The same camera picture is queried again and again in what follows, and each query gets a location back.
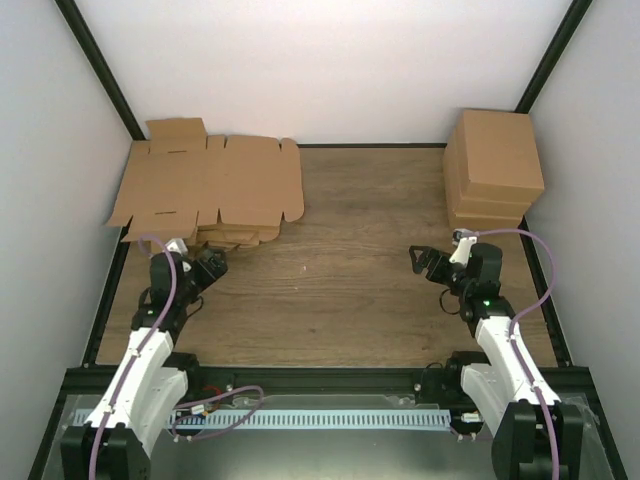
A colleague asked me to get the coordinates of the bottom folded cardboard box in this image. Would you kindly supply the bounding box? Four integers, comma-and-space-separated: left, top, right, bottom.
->
447, 206, 525, 231

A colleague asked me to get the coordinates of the stack of flat cardboard blanks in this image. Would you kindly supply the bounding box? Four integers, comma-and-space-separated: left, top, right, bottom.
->
122, 217, 280, 253

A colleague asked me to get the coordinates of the top folded cardboard box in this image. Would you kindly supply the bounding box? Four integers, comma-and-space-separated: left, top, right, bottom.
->
450, 109, 544, 204

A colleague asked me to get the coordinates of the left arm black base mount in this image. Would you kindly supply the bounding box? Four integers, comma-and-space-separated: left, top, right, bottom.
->
163, 352, 235, 402

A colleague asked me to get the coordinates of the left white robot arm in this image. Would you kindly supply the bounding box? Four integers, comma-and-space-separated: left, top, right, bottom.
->
60, 245, 228, 479

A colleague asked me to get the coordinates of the brown cardboard box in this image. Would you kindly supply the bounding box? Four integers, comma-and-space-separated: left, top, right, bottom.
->
107, 118, 304, 241

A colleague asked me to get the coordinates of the light blue slotted cable duct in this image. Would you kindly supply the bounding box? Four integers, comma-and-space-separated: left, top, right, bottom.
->
72, 408, 450, 430

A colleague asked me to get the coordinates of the folded cardboard box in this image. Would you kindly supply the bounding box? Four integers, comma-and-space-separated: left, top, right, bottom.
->
447, 206, 525, 231
450, 109, 544, 204
445, 171, 531, 218

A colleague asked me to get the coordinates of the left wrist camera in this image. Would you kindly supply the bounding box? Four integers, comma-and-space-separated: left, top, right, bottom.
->
165, 238, 192, 273

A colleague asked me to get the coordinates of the middle folded cardboard box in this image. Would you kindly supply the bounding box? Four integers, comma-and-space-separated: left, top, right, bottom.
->
445, 171, 531, 218

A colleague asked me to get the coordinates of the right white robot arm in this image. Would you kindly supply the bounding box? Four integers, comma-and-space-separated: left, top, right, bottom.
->
409, 237, 584, 479

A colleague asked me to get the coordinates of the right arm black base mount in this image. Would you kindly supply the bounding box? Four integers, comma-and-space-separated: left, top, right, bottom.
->
414, 351, 484, 407

